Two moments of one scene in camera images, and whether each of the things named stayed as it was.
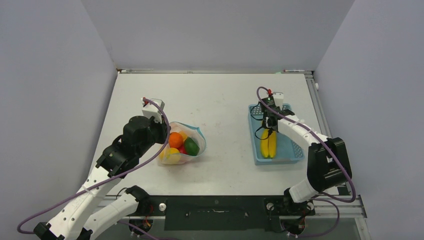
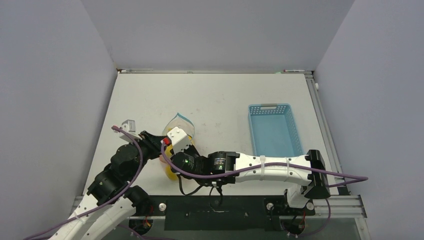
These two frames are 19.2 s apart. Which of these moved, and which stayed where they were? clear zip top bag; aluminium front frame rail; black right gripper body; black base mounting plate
Moved: clear zip top bag; black right gripper body
Stayed: aluminium front frame rail; black base mounting plate
